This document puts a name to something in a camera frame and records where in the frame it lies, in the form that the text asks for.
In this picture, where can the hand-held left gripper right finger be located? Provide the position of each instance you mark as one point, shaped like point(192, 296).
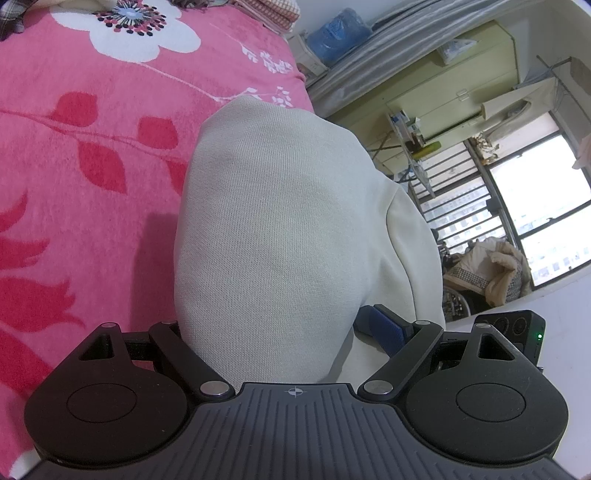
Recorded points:
point(383, 330)

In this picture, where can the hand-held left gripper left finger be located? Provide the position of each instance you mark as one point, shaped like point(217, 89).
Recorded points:
point(184, 350)

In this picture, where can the beige zip jacket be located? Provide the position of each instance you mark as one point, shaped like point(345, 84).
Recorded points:
point(277, 230)

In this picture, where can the beige quilted coat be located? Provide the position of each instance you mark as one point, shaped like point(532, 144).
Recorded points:
point(494, 272)

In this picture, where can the wheelchair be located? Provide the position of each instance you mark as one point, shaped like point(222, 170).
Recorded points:
point(455, 304)

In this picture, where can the window railing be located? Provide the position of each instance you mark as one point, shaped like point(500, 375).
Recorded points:
point(461, 203)

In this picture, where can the green bottle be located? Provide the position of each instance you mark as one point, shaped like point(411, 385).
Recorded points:
point(427, 149)

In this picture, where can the folding table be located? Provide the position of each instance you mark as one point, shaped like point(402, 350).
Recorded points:
point(406, 138)

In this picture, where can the pink floral blanket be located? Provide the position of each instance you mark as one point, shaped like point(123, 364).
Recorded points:
point(92, 138)

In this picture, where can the grey curtain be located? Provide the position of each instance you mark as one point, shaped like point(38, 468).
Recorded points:
point(392, 50)

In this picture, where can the white water dispenser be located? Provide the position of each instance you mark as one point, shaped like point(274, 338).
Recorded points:
point(307, 57)

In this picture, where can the white plastic bag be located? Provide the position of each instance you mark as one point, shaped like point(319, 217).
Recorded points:
point(457, 50)

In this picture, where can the blue water bottle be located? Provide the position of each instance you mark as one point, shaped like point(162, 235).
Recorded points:
point(341, 34)

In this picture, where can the pink checked towel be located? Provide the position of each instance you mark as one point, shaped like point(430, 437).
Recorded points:
point(268, 14)

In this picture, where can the plaid shirt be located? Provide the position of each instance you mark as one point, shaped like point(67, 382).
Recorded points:
point(11, 18)

